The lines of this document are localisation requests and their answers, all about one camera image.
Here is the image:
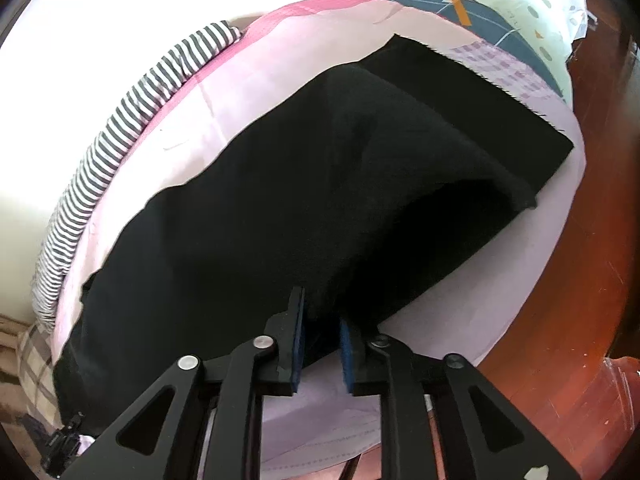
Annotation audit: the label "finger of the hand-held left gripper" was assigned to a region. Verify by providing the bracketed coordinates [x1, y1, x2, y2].
[42, 410, 88, 477]

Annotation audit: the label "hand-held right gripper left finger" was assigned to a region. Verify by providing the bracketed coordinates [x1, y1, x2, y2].
[60, 286, 307, 480]

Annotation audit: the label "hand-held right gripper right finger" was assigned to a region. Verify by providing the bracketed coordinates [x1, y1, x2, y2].
[339, 316, 583, 480]

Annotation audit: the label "black pants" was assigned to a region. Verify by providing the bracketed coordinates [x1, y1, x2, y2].
[52, 34, 575, 441]

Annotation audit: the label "beige plaid pillow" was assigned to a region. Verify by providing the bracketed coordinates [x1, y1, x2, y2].
[15, 322, 66, 428]

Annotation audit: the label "beige brown curtain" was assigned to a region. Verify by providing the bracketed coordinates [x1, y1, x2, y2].
[0, 314, 32, 386]

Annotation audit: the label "pink bed sheet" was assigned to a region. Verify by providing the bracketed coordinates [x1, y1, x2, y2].
[30, 0, 587, 476]

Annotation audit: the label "grey white striped cloth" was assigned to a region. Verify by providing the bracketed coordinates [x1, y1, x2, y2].
[31, 21, 243, 328]

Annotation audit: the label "blue checked cloth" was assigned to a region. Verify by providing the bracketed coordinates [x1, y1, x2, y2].
[341, 0, 566, 103]

